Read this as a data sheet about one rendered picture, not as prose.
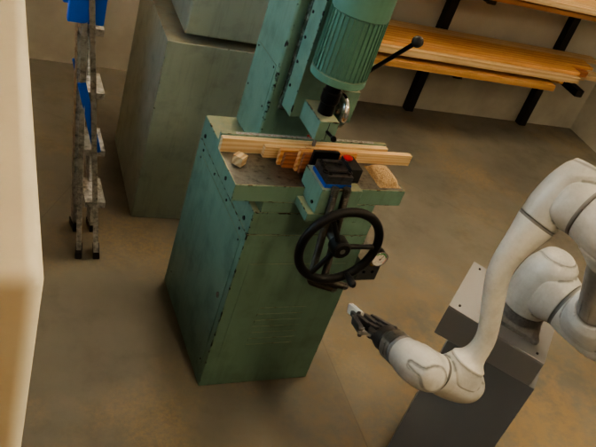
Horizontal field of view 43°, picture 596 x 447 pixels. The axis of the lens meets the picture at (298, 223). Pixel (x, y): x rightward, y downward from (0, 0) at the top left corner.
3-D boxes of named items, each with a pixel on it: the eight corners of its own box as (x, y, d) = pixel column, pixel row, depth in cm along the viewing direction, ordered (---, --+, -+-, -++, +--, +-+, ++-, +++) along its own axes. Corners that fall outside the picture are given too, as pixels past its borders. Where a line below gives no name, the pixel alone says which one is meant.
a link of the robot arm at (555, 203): (513, 202, 180) (557, 239, 173) (563, 142, 175) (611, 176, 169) (528, 211, 191) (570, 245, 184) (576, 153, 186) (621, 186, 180)
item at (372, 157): (262, 157, 238) (265, 146, 236) (260, 153, 240) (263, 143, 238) (408, 166, 263) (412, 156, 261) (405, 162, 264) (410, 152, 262)
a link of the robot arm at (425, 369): (379, 364, 197) (412, 379, 204) (411, 393, 184) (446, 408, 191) (399, 328, 197) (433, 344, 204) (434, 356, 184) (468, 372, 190)
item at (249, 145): (219, 152, 234) (223, 137, 231) (217, 147, 235) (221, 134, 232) (383, 161, 260) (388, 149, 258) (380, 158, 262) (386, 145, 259)
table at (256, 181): (239, 221, 218) (243, 204, 214) (211, 160, 239) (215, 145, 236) (412, 223, 245) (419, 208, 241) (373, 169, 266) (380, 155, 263)
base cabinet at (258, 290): (196, 387, 274) (245, 236, 235) (162, 279, 315) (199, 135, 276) (306, 378, 294) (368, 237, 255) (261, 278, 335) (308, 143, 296)
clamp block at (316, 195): (312, 214, 226) (321, 190, 221) (296, 187, 236) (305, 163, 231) (355, 215, 233) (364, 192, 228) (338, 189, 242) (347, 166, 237)
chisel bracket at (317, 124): (312, 145, 237) (320, 121, 232) (296, 121, 247) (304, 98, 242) (333, 145, 240) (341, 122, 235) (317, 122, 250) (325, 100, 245)
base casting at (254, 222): (245, 235, 235) (253, 212, 230) (199, 136, 276) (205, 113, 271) (368, 236, 255) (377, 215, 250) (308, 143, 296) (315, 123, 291)
